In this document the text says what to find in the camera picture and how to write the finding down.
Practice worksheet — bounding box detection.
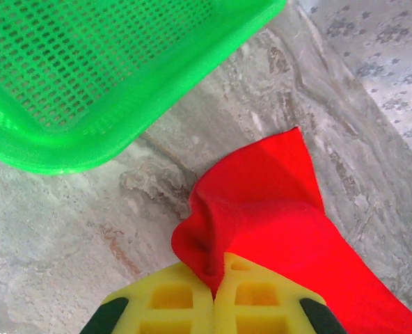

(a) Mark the red t-shirt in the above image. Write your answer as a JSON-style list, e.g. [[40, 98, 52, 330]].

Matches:
[[171, 127, 412, 334]]

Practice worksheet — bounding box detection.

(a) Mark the green plastic mesh basket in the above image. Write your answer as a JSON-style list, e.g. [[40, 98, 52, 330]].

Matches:
[[0, 0, 287, 175]]

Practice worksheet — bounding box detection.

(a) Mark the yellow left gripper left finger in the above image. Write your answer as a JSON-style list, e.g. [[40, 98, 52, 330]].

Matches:
[[80, 261, 216, 334]]

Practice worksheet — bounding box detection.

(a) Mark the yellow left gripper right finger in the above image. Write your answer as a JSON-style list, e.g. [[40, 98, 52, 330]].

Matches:
[[212, 252, 348, 334]]

